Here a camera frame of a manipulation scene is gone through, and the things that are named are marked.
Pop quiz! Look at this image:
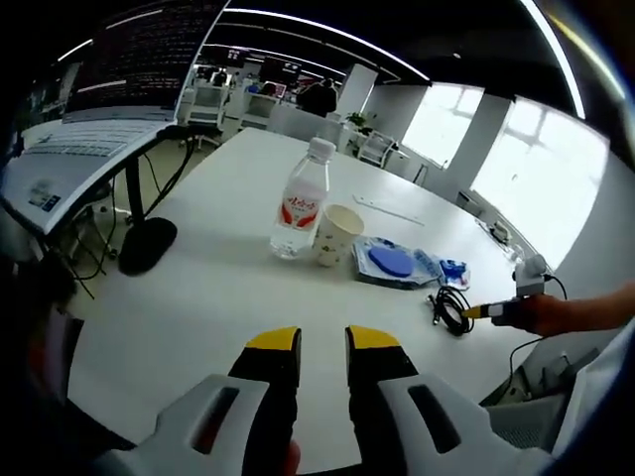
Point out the blue disc blister pack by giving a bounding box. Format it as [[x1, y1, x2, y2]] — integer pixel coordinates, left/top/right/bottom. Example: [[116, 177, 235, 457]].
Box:
[[350, 235, 441, 291]]

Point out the white table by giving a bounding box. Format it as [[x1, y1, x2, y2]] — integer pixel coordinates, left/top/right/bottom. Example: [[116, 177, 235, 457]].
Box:
[[63, 126, 567, 475]]

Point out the white flat strip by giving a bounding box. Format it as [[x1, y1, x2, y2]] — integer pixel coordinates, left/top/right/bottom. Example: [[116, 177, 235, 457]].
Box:
[[352, 192, 427, 227]]

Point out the black laptop stand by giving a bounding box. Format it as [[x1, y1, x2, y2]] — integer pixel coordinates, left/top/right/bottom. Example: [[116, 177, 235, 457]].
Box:
[[118, 126, 194, 277]]

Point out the clear water bottle red label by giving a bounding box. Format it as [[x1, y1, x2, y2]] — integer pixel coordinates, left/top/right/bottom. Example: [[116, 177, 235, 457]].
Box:
[[270, 137, 334, 262]]

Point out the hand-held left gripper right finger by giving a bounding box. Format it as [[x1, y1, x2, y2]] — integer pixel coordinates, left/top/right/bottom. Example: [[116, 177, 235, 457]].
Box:
[[344, 323, 555, 476]]

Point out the white office partition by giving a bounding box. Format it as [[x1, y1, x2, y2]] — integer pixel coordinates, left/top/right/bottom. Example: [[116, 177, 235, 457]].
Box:
[[269, 102, 344, 151]]

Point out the grey mesh office chair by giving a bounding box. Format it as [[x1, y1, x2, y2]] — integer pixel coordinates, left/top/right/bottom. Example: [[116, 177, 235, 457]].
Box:
[[483, 346, 602, 450]]

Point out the white paper cup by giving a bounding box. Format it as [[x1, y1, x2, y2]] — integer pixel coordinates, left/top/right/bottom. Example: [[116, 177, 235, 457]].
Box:
[[312, 203, 366, 268]]

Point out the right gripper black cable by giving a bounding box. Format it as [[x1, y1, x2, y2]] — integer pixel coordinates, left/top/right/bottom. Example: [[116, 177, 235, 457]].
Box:
[[508, 272, 570, 399]]

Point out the person's right hand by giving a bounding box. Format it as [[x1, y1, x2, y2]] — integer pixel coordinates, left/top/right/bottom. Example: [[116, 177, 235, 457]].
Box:
[[510, 294, 572, 339]]

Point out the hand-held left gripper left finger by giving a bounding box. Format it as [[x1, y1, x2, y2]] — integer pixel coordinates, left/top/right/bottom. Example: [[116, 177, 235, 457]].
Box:
[[91, 325, 304, 476]]

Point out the person's white clothing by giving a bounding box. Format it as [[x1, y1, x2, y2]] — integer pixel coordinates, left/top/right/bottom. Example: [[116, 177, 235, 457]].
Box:
[[550, 326, 635, 458]]

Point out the white mesh office chair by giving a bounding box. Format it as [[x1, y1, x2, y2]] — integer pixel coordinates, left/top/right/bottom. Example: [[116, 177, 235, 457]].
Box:
[[356, 129, 399, 168]]

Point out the white desktop socket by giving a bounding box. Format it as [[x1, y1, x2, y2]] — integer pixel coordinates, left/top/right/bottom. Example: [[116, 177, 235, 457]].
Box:
[[488, 220, 515, 245]]

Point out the silver laptop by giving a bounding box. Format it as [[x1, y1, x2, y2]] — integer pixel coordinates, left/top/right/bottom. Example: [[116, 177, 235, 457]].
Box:
[[0, 2, 232, 237]]

